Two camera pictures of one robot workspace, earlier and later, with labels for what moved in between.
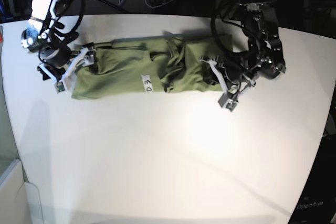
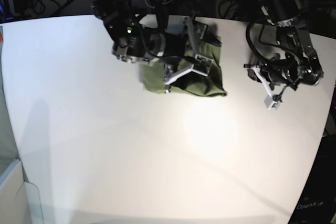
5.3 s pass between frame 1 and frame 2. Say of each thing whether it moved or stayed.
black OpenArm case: stayed
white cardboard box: stayed
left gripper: moved
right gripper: moved
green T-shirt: moved
